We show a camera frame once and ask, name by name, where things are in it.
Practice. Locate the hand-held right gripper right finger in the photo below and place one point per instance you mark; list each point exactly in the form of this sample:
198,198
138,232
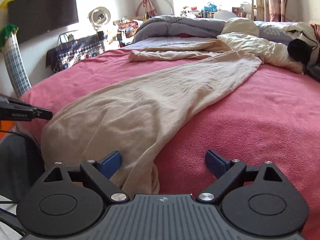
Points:
216,165

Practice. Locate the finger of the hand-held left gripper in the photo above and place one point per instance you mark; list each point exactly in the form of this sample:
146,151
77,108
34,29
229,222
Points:
43,114

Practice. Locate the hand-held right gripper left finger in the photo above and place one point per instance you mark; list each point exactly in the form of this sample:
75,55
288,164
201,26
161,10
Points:
111,163

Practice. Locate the beige pants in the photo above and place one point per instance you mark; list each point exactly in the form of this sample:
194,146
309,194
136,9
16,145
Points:
150,100

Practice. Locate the white gridded board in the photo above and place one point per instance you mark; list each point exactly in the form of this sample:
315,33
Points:
16,65

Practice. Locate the pink bed blanket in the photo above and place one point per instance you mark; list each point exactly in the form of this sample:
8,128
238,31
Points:
262,120

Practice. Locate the green cloth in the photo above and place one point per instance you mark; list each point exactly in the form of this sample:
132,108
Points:
8,31

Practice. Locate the black television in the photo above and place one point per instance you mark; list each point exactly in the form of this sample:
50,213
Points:
42,15

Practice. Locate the white standing fan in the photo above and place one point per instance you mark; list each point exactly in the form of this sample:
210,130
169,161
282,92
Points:
100,17

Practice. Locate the colourful printed box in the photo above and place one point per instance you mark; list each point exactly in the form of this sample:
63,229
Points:
127,28

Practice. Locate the cream comforter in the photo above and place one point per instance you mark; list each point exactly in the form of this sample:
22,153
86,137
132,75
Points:
250,42

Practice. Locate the lavender striped bed sheet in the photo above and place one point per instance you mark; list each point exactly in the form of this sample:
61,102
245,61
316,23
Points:
162,42

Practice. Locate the small red cloth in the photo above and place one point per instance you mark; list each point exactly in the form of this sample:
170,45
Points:
184,35

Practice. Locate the black hat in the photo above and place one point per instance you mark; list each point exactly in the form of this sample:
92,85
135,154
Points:
298,51

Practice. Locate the grey patterned duvet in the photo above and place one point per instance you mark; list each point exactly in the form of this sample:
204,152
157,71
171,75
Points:
175,26

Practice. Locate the grey patterned pillow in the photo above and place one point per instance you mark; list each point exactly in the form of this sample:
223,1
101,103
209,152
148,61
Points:
272,31

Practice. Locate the blue plush toy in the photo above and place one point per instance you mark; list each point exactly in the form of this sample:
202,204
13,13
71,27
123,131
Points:
210,6

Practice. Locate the white jacket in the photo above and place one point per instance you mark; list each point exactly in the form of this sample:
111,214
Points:
303,31

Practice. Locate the wooden easel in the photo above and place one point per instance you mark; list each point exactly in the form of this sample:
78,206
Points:
257,10

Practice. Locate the red plaid cloth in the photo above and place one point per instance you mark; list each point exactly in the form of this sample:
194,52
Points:
316,30

